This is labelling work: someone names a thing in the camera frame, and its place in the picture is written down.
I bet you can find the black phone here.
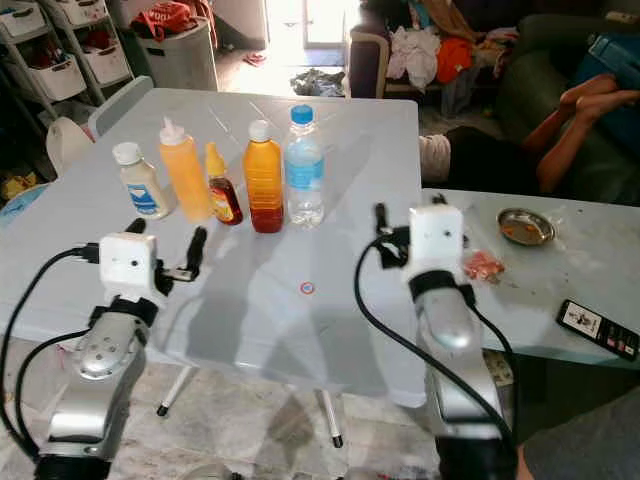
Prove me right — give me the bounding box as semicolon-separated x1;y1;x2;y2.
556;298;640;362

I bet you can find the amber bottle with white cap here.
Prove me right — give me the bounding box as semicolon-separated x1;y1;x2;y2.
243;119;285;235

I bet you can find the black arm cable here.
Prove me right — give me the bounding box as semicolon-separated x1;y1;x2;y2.
17;329;93;453
353;238;514;443
468;302;521;406
0;245;101;469

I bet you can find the white crumpled cloth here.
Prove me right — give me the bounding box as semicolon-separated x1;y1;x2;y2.
390;27;441;91

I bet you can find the dark cloth pile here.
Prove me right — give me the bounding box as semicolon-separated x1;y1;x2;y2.
290;68;346;98

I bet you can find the grey plastic hamper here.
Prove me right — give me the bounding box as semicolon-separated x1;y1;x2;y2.
145;20;219;93

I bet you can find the dark green sofa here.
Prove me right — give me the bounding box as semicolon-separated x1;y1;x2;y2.
495;12;640;206

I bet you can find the barefoot person in black shorts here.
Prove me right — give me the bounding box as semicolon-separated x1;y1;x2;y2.
445;73;640;196

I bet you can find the white plastic folding table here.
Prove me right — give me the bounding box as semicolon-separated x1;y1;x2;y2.
0;88;429;449

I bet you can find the white round plastic thing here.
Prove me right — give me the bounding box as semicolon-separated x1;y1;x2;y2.
46;116;96;176

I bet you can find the pink crumpled wrapper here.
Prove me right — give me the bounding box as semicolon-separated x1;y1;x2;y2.
462;249;507;283

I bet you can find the blue bag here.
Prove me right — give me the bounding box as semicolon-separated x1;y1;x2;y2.
573;30;640;113

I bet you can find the round metal dish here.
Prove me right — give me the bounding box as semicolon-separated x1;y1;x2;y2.
497;207;557;248

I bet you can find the blue-capped clear water bottle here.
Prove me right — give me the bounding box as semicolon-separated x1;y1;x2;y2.
284;104;326;230

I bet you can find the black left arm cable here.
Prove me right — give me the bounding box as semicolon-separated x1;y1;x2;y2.
0;245;101;469
17;329;93;453

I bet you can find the grey stained table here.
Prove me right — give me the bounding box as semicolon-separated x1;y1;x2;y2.
420;188;640;371

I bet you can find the yellow crumpled bag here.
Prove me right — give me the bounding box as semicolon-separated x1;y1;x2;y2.
5;172;41;201

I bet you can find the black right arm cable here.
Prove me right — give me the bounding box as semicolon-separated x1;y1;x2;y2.
353;238;514;443
468;302;521;406

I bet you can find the red bag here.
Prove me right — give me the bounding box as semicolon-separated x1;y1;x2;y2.
135;2;201;41

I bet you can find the small yellow-capped sauce bottle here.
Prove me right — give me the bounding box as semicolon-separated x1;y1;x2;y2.
205;141;245;226

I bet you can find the blue patterned basin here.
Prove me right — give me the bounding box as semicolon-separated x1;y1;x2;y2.
0;183;51;226

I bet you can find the orange cloth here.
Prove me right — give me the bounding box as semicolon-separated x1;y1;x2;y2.
435;37;474;86

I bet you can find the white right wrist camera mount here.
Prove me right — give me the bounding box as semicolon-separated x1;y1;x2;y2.
407;205;464;280

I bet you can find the white mayonnaise bottle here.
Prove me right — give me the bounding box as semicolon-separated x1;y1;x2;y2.
112;141;169;221

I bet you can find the metal rack with white bins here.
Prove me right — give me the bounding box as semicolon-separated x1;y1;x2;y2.
45;0;136;101
0;0;89;106

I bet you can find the pale grey plastic chair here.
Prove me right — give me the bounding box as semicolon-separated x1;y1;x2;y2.
88;76;154;141

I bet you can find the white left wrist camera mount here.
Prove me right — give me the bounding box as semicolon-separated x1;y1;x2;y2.
100;233;159;300

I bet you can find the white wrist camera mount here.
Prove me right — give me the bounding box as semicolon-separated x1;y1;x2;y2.
407;205;464;280
100;233;159;300

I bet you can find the orange squeeze bottle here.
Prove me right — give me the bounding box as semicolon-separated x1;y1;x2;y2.
158;117;213;223

